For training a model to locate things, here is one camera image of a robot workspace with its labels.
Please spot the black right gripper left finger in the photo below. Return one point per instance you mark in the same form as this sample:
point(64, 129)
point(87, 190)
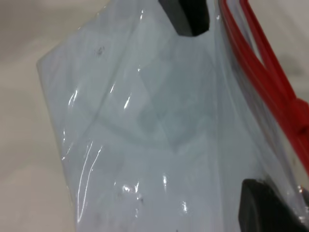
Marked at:
point(190, 17)

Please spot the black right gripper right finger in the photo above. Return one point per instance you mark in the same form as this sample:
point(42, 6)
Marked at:
point(260, 210)

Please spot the red zipper slider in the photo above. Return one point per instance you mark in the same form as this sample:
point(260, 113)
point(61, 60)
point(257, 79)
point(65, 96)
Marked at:
point(302, 113)

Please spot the clear plastic zip bag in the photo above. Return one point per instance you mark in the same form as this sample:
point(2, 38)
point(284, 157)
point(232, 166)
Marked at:
point(149, 135)

